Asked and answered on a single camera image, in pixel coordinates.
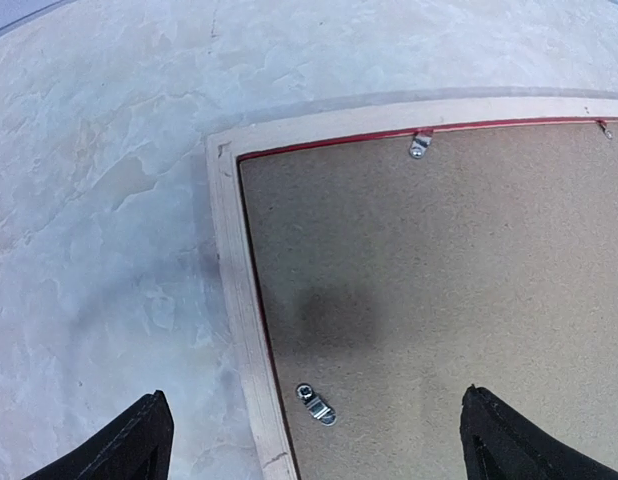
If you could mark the red wooden picture frame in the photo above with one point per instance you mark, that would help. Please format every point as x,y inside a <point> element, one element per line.
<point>224,151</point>

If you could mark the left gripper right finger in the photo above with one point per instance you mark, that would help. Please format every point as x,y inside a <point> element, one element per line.
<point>500,443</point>

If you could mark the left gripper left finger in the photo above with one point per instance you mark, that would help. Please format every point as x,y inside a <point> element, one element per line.
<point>137,444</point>

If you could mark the brown backing board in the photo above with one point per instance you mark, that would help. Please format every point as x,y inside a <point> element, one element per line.
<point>391,284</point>

